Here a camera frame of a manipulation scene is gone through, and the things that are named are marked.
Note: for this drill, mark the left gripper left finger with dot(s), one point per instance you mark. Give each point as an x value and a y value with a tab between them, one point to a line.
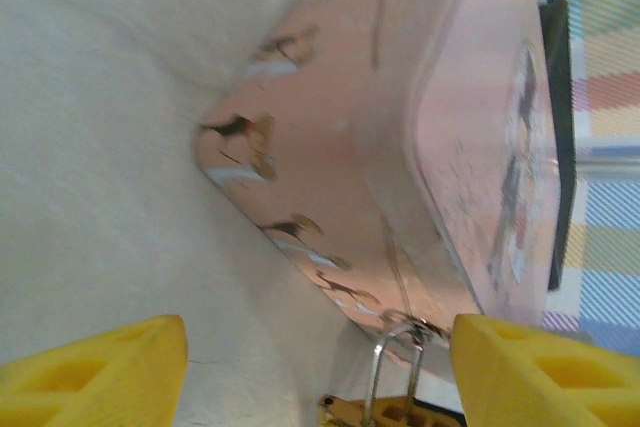
100	377

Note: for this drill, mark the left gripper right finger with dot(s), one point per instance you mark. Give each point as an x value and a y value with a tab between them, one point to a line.
540	382

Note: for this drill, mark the brass padlock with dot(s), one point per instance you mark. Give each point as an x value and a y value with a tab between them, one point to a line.
345	411

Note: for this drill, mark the black hard case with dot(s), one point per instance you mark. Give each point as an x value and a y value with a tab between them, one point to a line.
560	97

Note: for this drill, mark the pink tin box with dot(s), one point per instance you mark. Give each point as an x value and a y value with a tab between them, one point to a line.
325	147

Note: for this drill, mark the aluminium back frame rail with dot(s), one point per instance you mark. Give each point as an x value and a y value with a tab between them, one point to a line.
610	162

